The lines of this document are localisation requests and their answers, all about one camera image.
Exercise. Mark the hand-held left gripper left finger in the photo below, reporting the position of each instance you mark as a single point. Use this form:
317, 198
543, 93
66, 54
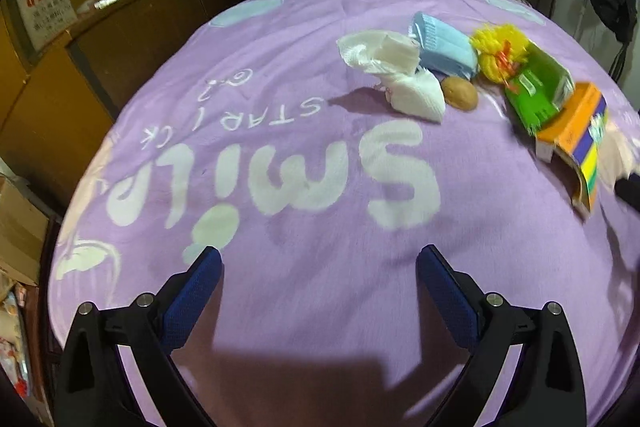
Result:
192, 302

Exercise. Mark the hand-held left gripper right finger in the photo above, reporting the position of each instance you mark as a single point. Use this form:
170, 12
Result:
447, 302

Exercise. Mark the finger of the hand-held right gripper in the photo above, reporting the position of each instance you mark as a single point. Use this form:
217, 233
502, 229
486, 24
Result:
631, 192

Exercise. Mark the white tissue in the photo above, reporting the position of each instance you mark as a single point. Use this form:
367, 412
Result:
620, 152
400, 79

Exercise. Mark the orange cardboard box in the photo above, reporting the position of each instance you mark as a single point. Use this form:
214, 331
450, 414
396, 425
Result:
575, 137

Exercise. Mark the green packet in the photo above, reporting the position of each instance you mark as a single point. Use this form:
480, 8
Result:
537, 92

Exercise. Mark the yellow fluffy toy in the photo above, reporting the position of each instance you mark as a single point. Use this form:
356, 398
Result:
500, 52

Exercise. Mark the blue face mask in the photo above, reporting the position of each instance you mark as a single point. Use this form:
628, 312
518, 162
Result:
442, 47

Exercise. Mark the black metal coat rack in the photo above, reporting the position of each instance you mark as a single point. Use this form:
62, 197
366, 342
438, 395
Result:
620, 57

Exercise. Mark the purple printed blanket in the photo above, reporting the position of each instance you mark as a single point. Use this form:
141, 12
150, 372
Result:
300, 187

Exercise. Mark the printed plastic bag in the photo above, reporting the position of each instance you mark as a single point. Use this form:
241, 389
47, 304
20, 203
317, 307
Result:
12, 332

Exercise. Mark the small brown potato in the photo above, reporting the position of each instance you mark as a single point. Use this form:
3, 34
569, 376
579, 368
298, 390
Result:
460, 93

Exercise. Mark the wooden glass cabinet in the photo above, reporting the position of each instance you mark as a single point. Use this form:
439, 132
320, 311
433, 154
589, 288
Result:
75, 57

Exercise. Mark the red and white sign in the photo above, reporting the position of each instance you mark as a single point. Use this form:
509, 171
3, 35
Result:
42, 4

